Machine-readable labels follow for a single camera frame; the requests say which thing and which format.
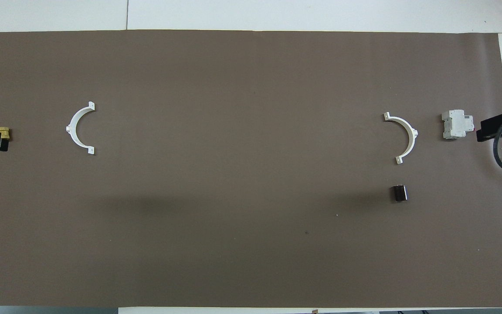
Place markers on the small dark brown cylinder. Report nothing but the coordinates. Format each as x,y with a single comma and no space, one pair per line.
399,193

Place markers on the white grey circuit breaker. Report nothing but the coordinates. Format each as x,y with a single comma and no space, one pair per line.
453,124

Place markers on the brown table mat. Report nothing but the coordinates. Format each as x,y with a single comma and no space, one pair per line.
251,174

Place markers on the white half pipe clamp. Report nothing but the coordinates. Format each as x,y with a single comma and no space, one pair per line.
70,129
412,133

